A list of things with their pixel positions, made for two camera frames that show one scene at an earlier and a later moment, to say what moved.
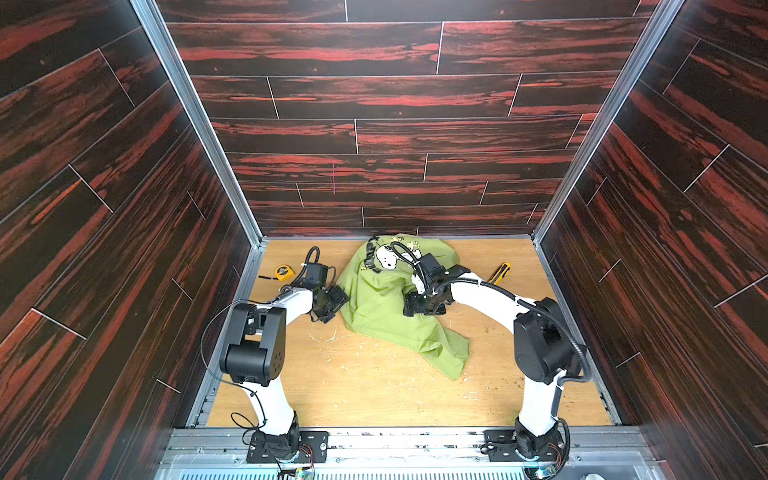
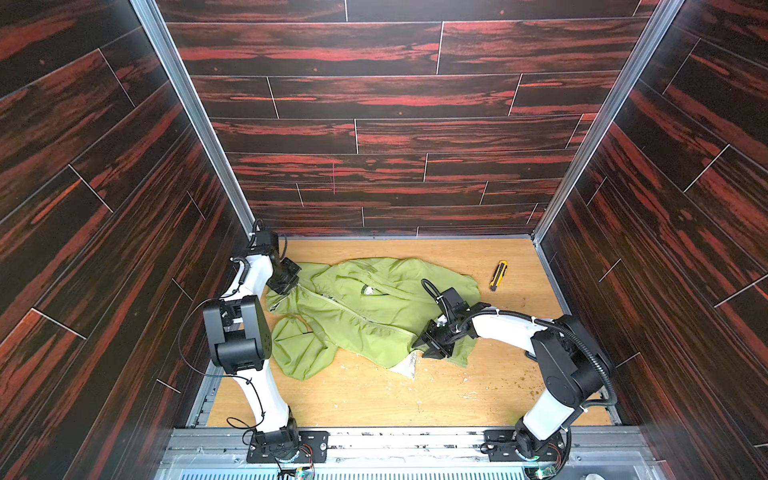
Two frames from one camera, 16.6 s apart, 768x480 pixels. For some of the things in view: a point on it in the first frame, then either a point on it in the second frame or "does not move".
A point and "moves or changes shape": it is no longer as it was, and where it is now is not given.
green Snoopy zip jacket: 377,279 moves or changes shape
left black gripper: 332,301 -> 285,281
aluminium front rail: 410,454 does not move
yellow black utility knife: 500,273 does not move
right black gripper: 421,303 -> 435,335
